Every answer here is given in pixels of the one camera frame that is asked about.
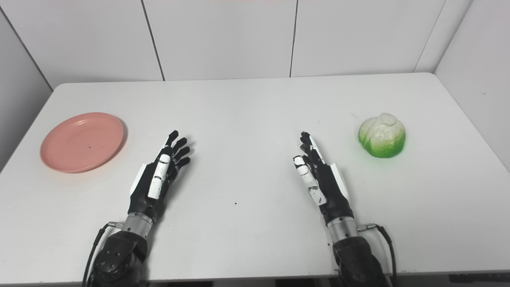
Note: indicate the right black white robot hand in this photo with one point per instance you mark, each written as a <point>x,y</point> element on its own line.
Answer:
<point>326,187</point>

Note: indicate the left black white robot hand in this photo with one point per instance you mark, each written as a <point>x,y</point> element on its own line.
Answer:
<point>153,179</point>

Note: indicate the green white toy cabbage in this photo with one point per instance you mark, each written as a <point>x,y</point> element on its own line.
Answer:
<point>381,135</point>

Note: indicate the pink round plate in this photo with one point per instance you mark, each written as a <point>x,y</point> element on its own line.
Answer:
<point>81,142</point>

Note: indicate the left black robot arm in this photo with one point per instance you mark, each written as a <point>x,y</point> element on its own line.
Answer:
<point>123,251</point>

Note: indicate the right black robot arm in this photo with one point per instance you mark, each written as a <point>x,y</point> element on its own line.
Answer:
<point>356,255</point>

